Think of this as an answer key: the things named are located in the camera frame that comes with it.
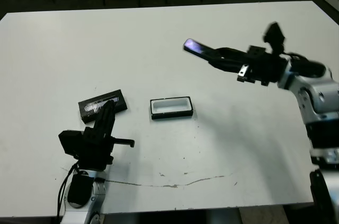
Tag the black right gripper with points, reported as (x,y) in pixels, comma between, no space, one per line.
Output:
(267,67)

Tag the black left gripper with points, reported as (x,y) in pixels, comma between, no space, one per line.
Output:
(95,153)

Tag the black printed box lid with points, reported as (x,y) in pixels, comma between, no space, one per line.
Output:
(88,110)

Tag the black phone-like camera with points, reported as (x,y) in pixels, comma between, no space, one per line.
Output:
(193,46)

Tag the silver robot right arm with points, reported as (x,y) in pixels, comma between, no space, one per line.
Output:
(317,94)

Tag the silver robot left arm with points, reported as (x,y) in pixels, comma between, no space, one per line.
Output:
(87,208)

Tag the black box base white insert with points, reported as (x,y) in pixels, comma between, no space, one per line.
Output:
(172,114)

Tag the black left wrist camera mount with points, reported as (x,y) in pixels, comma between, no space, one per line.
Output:
(70,142)

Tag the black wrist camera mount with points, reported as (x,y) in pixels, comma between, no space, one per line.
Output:
(274,36)
(70,142)

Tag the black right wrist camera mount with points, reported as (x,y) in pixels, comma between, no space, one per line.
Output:
(274,36)

